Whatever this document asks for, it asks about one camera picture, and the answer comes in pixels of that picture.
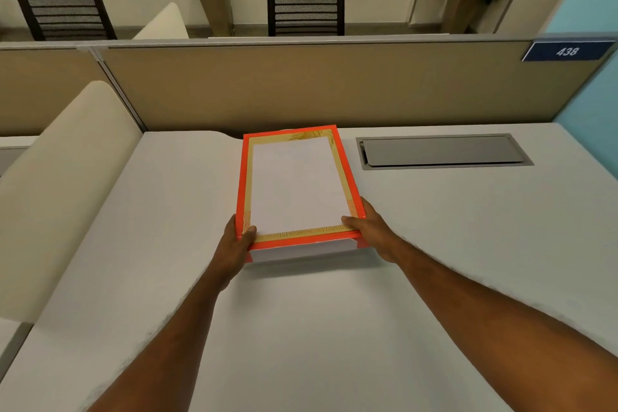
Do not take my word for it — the person's right hand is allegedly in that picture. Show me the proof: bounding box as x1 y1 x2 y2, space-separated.
341 196 409 265

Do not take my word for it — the person's left hand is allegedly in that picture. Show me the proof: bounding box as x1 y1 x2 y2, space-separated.
209 215 258 292

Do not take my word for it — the orange paper box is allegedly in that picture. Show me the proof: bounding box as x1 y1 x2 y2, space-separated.
235 125 369 264

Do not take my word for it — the person's right forearm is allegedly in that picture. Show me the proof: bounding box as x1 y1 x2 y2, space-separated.
393 239 618 412

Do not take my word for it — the person's left forearm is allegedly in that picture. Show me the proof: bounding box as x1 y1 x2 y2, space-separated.
87 268 232 412

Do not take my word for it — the stack of white paper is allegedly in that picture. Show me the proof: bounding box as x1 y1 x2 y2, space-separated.
250 137 351 232

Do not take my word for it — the beige desk partition panel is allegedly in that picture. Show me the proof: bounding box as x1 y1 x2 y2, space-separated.
0 42 117 138
91 34 618 139

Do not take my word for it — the cream curved side divider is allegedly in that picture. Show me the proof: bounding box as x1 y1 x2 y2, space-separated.
0 80 144 324
133 2 189 40

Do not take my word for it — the black mesh office chair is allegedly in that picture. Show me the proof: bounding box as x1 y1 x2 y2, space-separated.
15 0 117 42
267 0 346 37

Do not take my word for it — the blue number sign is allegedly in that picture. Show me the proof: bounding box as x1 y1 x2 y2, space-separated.
521 40 617 63

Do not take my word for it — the grey desk cable hatch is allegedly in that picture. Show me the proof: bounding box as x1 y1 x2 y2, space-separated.
356 134 535 171

